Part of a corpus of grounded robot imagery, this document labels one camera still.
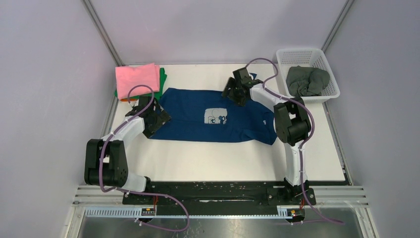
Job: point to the blue printed t-shirt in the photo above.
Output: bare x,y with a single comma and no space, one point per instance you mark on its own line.
206,116

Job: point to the grey crumpled t-shirt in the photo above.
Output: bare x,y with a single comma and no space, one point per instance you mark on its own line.
306,81

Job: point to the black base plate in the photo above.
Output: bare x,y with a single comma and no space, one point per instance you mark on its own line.
213,198

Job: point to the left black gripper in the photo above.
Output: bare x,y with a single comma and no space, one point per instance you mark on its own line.
162,117

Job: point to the orange folded t-shirt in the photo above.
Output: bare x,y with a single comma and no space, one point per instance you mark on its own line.
130,99

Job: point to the pink folded t-shirt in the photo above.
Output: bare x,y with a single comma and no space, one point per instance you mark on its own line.
128,77

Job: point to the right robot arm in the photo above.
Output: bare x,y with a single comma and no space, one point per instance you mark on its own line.
292,125

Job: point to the green folded t-shirt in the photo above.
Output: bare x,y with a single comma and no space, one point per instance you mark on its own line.
143,90

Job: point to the white plastic basket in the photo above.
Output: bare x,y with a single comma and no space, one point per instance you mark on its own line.
306,57

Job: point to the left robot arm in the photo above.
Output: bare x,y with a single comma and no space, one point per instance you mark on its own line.
105,160

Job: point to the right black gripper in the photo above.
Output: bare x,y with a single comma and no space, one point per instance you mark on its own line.
232,84

